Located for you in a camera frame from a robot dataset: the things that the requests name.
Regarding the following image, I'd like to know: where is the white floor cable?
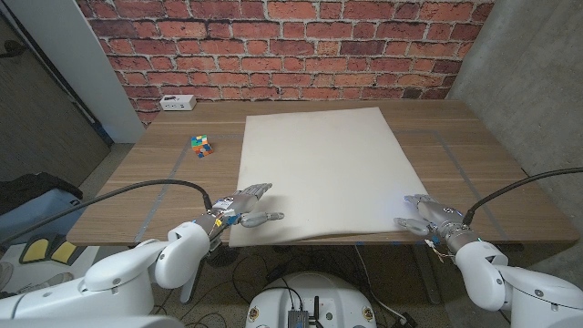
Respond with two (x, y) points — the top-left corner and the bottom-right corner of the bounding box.
(353, 245), (406, 323)

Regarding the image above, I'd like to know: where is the white robot torso edge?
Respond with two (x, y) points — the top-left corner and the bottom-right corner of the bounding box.
(0, 314), (186, 328)

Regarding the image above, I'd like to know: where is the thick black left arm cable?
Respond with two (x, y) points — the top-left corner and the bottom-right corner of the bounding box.
(0, 179), (214, 247)

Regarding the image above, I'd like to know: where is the black door handle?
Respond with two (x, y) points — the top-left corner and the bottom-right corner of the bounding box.
(0, 39), (27, 59)

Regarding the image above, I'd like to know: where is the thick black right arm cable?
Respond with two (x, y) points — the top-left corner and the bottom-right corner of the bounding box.
(462, 166), (583, 227)

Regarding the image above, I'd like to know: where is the multicolour puzzle cube toy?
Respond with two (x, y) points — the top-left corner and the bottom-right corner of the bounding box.
(189, 134), (215, 159)

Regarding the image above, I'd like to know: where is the white door frame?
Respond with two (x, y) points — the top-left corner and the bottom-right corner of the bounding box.
(4, 0), (147, 145)

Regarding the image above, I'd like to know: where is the white floor mat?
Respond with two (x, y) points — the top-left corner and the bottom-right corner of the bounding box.
(0, 243), (101, 297)

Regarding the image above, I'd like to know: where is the white power strip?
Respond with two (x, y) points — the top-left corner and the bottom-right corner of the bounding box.
(159, 94), (198, 112)

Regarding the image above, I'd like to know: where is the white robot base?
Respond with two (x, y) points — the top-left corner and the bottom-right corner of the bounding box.
(244, 272), (378, 328)

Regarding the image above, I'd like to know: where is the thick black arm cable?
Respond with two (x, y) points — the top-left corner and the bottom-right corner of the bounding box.
(462, 166), (583, 227)
(0, 179), (214, 247)

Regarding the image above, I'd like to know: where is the black round floor fan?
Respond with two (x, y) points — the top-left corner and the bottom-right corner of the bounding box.
(204, 245), (241, 269)

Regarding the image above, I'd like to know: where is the yellow and black foot pedal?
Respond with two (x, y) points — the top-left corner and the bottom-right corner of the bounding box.
(18, 232), (78, 265)

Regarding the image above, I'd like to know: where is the white table leg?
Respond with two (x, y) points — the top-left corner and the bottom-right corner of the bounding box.
(179, 245), (206, 304)

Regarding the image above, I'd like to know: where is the red brick printed backdrop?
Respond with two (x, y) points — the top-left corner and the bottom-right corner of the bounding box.
(75, 0), (496, 127)

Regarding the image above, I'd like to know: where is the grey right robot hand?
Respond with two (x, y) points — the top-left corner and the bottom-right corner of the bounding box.
(394, 193), (479, 254)

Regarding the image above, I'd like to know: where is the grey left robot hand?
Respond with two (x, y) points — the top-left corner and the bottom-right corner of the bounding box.
(193, 182), (286, 241)

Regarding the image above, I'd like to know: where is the black cloth bag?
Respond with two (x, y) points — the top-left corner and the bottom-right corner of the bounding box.
(0, 171), (84, 215)

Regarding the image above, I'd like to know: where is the grey electronics box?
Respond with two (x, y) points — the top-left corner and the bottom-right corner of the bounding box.
(286, 309), (312, 328)

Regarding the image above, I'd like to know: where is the cream memory foam sheet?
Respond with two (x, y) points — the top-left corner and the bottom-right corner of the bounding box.
(229, 107), (429, 248)

